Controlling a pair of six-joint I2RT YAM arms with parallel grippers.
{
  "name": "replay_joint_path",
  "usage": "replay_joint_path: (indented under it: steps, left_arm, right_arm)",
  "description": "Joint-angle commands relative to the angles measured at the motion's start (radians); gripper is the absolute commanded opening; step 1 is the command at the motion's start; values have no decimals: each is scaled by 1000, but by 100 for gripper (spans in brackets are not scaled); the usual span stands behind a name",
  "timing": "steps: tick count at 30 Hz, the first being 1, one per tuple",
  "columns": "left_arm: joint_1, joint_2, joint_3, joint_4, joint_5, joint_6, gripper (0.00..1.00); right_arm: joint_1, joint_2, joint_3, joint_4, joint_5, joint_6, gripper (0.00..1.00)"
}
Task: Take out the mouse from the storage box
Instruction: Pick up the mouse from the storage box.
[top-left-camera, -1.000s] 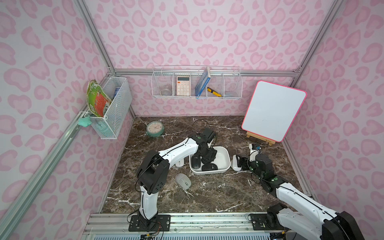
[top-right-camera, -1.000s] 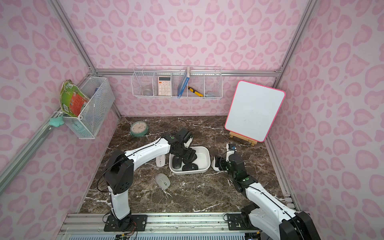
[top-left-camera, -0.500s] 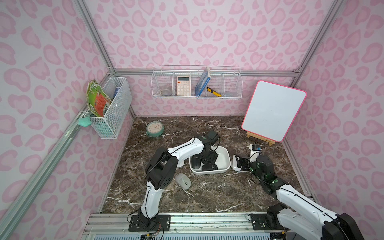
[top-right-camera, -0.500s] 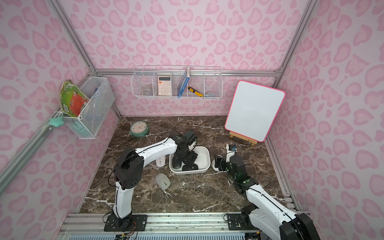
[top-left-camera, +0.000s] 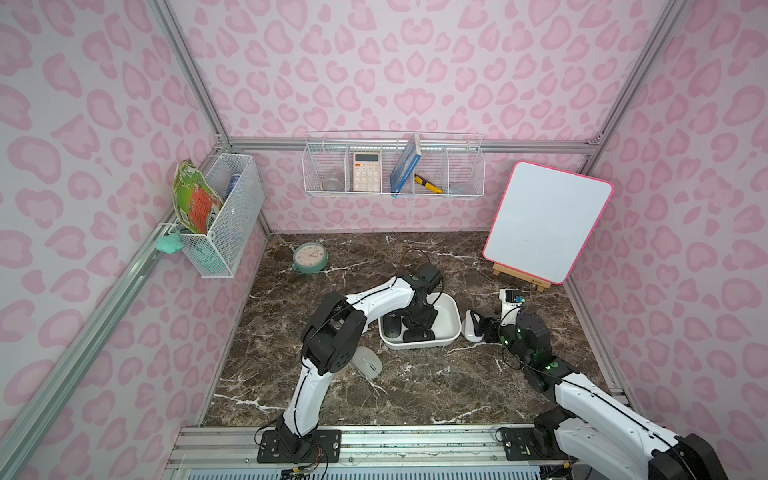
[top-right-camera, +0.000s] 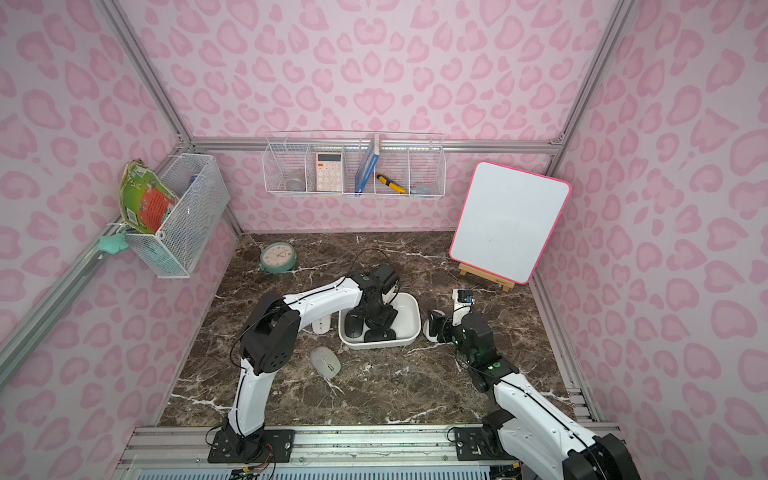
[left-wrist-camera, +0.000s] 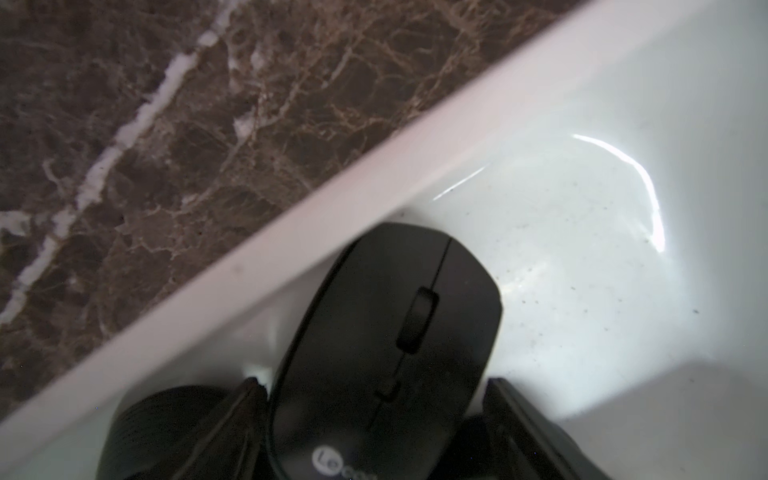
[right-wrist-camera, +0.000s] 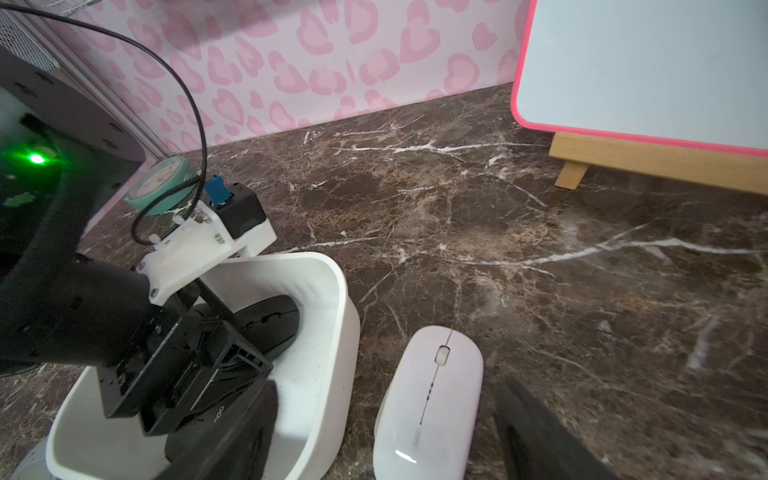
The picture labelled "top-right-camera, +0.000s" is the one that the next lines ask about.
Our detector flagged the green wall hook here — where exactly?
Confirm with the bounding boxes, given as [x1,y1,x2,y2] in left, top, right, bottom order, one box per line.
[97,231,130,255]

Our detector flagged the black mouse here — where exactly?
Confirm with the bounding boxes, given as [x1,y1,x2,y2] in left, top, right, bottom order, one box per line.
[344,311,365,339]

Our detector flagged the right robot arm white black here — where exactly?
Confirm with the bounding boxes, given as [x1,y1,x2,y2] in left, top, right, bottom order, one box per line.
[424,310,640,479]

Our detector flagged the green round clock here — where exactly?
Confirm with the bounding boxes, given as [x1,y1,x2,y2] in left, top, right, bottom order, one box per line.
[260,242,298,274]

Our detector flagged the pink calculator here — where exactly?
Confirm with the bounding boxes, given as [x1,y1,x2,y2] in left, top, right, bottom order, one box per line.
[315,152,343,192]

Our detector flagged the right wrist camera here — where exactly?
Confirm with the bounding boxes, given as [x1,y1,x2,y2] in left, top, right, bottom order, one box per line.
[452,289,475,326]

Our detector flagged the green red snack bag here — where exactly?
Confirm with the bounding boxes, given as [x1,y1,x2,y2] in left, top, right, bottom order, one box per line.
[119,159,179,234]

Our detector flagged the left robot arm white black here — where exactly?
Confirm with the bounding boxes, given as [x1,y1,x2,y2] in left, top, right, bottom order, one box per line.
[222,265,399,443]

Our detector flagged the white mesh side basket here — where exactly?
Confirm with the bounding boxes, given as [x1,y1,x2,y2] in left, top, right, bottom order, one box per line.
[121,153,230,279]

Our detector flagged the white mouse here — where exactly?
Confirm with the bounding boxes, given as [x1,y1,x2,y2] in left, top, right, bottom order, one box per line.
[422,309,446,343]
[312,316,332,335]

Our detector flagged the pink framed whiteboard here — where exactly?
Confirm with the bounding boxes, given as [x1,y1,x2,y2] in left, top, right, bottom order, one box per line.
[450,161,572,284]

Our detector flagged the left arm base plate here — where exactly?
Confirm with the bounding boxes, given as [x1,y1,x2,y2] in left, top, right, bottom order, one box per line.
[207,429,296,465]

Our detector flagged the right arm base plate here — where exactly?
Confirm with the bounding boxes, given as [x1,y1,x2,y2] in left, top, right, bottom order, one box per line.
[446,426,505,461]

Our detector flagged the yellow utility knife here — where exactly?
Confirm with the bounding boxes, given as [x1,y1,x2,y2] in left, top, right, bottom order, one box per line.
[376,173,407,194]

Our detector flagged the clear tape roll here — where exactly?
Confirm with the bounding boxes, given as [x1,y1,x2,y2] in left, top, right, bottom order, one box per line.
[284,172,307,192]

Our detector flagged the wooden easel stand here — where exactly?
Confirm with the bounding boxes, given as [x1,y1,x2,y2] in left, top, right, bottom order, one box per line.
[459,263,516,292]

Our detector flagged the white plastic storage box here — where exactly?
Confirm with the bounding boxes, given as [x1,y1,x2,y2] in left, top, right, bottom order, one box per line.
[338,293,422,350]

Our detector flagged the white wire wall shelf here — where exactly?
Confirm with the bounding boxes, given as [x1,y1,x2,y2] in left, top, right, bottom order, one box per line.
[262,132,447,199]

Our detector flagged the blue book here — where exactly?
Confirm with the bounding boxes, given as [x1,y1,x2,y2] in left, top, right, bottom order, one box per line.
[354,133,380,194]

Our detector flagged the grey mouse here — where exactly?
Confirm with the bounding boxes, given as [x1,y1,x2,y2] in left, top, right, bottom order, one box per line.
[310,346,341,380]

